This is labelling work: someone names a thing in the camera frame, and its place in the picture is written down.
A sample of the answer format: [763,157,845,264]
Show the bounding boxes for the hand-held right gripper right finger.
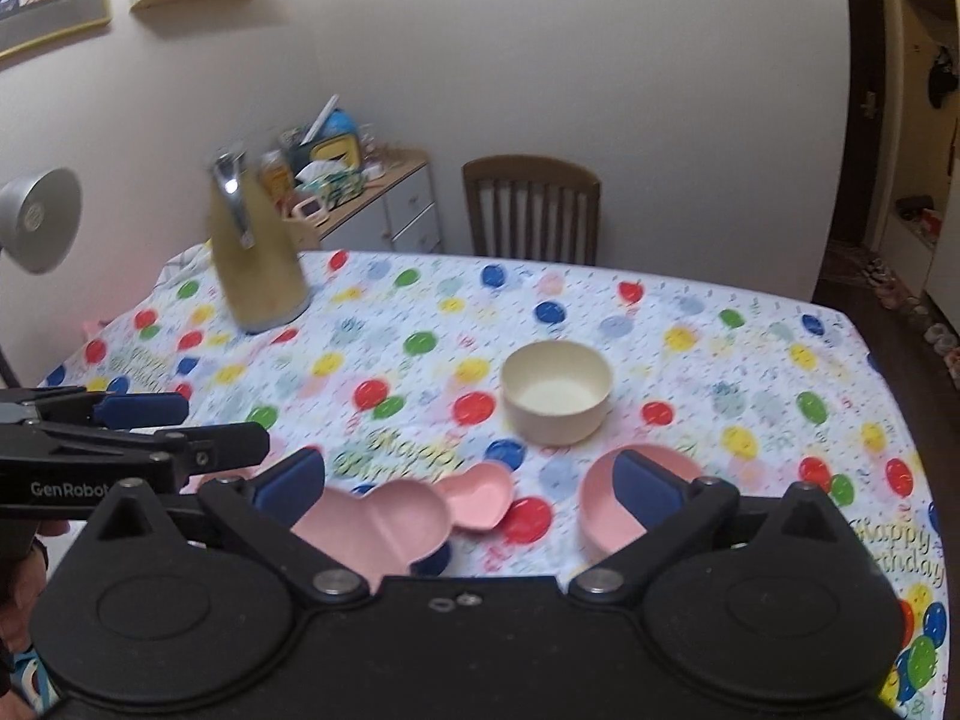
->
[568,450,845,605]

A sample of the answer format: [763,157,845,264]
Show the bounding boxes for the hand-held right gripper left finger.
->
[71,448,370,605]

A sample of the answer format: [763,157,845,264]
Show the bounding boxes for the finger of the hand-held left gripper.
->
[0,386,190,430]
[30,422,271,470]

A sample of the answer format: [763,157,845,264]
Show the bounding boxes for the pink bowl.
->
[577,444,706,563]

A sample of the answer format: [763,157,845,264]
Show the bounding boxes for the pink bear-shaped plate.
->
[291,478,455,587]

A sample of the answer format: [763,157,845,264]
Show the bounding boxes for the beige bowl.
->
[501,340,612,445]

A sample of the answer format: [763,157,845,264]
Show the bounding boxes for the small pink heart dish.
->
[435,463,515,533]

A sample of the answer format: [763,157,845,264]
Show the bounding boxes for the person's left hand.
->
[0,523,72,661]

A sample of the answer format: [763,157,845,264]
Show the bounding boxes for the balloon printed tablecloth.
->
[37,247,950,720]

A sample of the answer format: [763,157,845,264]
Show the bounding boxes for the grey desk lamp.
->
[0,169,83,275]

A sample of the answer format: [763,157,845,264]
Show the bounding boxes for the small pink and white device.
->
[289,195,331,230]

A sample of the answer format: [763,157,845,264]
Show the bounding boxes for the orange bottle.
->
[259,151,293,196]

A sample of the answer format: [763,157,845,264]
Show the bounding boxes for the green tissue pack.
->
[296,165,368,207]

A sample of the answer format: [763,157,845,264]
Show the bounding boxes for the white side cabinet wooden top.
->
[296,150,443,254]

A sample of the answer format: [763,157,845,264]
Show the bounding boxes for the row of shoes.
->
[855,255,960,383]

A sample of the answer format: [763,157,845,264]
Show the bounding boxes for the blue and yellow toy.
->
[304,111,365,166]

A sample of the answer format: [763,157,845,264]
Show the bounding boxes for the clear glasses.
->
[358,124,406,173]

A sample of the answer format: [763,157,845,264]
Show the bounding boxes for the brown wooden chair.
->
[461,156,602,267]

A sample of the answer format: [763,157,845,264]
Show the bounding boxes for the red items in niche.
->
[896,195,942,237]

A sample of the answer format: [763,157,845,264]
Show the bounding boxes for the white lower cabinet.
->
[922,165,960,301]

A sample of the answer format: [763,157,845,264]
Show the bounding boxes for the dark door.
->
[841,0,905,248]

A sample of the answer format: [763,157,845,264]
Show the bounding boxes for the black hanging bag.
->
[928,45,960,110]

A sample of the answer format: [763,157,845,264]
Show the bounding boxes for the yellow kettle with chrome handle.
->
[206,150,312,335]

